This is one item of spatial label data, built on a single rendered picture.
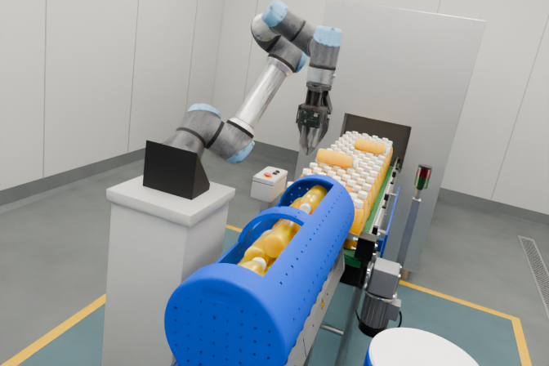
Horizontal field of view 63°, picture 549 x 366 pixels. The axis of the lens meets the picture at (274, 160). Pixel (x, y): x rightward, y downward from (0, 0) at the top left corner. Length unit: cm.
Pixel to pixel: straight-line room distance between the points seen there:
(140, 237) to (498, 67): 498
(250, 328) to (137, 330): 82
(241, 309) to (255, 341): 8
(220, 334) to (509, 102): 525
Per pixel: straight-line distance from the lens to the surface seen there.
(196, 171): 150
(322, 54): 124
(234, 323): 100
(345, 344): 252
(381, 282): 199
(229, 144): 162
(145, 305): 168
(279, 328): 97
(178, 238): 148
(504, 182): 612
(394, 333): 129
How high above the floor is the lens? 174
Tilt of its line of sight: 16 degrees down
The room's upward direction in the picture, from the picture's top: 9 degrees clockwise
